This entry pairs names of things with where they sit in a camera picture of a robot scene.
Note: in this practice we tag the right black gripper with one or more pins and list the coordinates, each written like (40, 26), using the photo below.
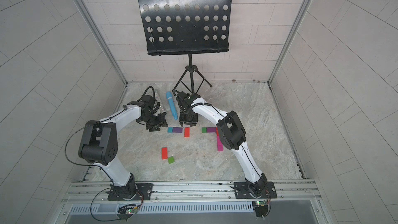
(188, 120)

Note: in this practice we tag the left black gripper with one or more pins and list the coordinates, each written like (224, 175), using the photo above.
(157, 124)

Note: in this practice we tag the dark purple block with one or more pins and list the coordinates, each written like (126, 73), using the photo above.
(177, 130)

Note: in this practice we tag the purple rectangular block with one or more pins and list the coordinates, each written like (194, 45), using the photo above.
(211, 130)

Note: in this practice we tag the magenta rectangular block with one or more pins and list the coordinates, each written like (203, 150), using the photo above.
(219, 144)

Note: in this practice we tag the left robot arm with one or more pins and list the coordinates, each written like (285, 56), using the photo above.
(99, 143)

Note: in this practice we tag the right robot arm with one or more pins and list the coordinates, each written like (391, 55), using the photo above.
(231, 132)

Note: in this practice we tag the glittery silver microphone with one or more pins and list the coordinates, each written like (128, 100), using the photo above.
(158, 107)

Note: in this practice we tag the blue microphone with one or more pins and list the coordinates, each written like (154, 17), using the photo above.
(170, 100)

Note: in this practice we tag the green block lower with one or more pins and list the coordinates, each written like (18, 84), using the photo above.
(171, 160)

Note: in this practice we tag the left circuit board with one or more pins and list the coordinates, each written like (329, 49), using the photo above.
(127, 211)

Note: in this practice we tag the circuit board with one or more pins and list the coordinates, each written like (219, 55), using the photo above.
(261, 208)
(127, 211)

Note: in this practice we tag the black perforated music stand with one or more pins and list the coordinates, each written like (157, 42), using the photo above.
(186, 27)

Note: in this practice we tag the right circuit board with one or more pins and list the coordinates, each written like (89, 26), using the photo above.
(261, 208)

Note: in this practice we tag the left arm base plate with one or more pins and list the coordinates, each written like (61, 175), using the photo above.
(144, 191)

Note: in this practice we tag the aluminium front rail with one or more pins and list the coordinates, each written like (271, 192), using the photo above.
(190, 191)

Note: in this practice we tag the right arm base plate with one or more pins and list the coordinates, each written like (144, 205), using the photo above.
(241, 191)

